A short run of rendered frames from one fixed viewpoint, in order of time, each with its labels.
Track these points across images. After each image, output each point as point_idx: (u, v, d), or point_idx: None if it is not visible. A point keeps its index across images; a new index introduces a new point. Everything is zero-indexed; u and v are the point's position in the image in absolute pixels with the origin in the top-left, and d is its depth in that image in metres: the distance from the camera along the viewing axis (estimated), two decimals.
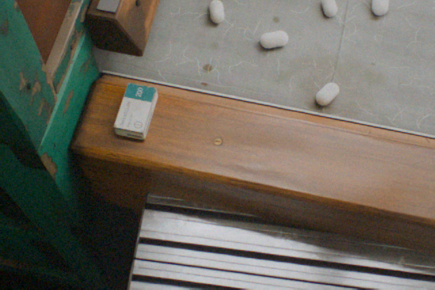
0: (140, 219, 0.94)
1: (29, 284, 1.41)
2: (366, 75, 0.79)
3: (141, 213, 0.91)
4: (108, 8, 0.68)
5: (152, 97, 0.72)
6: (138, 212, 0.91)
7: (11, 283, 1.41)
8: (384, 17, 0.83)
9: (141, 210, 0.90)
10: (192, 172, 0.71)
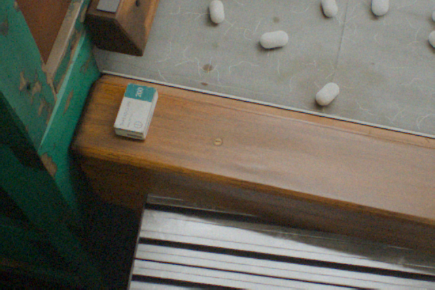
0: (140, 219, 0.94)
1: (29, 284, 1.41)
2: (366, 75, 0.79)
3: (141, 213, 0.91)
4: (108, 8, 0.68)
5: (152, 97, 0.72)
6: (138, 212, 0.91)
7: (11, 283, 1.41)
8: (384, 17, 0.83)
9: (141, 210, 0.90)
10: (192, 172, 0.71)
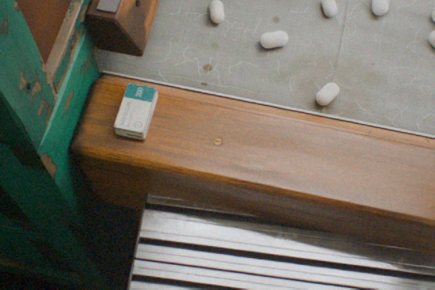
0: (140, 219, 0.94)
1: (29, 284, 1.41)
2: (366, 75, 0.79)
3: (141, 213, 0.91)
4: (108, 8, 0.68)
5: (152, 97, 0.72)
6: (138, 212, 0.91)
7: (11, 283, 1.41)
8: (384, 17, 0.83)
9: (141, 210, 0.90)
10: (192, 172, 0.71)
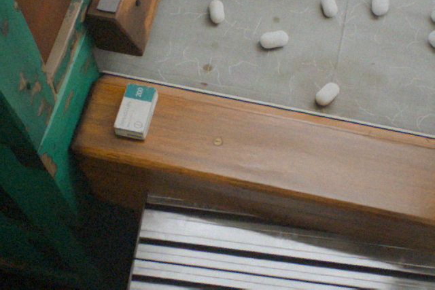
0: (140, 219, 0.94)
1: (29, 284, 1.41)
2: (366, 75, 0.79)
3: (141, 213, 0.91)
4: (108, 8, 0.68)
5: (152, 97, 0.72)
6: (138, 212, 0.91)
7: (11, 283, 1.41)
8: (384, 17, 0.83)
9: (141, 210, 0.90)
10: (192, 172, 0.71)
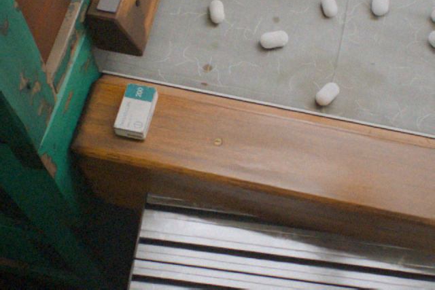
0: (140, 219, 0.94)
1: (29, 284, 1.41)
2: (366, 75, 0.79)
3: (141, 213, 0.91)
4: (108, 8, 0.68)
5: (152, 97, 0.72)
6: (138, 212, 0.91)
7: (11, 283, 1.41)
8: (384, 17, 0.83)
9: (141, 210, 0.90)
10: (192, 172, 0.71)
